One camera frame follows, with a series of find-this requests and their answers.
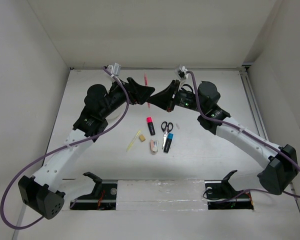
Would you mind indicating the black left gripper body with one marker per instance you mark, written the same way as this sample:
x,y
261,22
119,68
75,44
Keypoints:
x,y
117,97

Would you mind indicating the black handled scissors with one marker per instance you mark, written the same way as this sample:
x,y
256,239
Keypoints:
x,y
166,128

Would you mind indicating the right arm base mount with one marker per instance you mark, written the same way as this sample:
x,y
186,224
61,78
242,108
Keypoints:
x,y
220,195

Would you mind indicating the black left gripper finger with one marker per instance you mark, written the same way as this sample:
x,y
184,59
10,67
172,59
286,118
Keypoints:
x,y
139,97
133,86

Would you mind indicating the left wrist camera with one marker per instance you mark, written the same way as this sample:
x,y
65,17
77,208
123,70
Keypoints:
x,y
113,69

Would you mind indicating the pink clear pen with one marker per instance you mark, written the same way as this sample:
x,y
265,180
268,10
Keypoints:
x,y
146,84

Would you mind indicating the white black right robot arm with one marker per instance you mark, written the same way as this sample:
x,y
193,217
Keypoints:
x,y
278,162

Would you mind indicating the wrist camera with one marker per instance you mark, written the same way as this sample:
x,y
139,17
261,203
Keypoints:
x,y
181,72
113,69

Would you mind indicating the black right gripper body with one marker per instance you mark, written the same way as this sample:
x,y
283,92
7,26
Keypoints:
x,y
186,99

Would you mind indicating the pink white stapler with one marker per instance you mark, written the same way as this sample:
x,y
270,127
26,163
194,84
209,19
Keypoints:
x,y
154,146

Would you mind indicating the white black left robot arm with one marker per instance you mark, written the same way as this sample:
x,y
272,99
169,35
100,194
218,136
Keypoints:
x,y
44,191

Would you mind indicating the pink black highlighter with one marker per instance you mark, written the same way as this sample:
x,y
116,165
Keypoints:
x,y
150,126

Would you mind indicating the yellow clear pen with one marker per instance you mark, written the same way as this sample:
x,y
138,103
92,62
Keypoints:
x,y
133,140

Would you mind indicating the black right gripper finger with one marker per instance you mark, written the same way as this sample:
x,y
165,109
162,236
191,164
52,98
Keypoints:
x,y
171,89
163,102

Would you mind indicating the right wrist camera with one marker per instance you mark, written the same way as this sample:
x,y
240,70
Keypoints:
x,y
181,72

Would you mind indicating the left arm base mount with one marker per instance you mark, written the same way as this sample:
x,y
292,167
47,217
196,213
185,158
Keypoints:
x,y
103,196

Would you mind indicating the tan eraser block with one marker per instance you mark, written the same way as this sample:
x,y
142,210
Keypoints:
x,y
142,138

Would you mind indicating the blue black highlighter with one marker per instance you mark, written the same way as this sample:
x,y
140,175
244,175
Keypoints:
x,y
168,143

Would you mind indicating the white round divided container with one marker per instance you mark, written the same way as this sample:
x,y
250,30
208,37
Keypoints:
x,y
116,114

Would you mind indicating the aluminium rail at right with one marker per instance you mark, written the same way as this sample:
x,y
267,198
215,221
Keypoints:
x,y
252,102

